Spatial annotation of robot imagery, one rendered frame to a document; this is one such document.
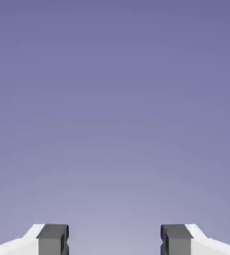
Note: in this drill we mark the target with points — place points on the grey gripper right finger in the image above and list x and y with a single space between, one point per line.
178 242

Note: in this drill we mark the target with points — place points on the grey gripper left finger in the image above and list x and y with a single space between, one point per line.
49 242

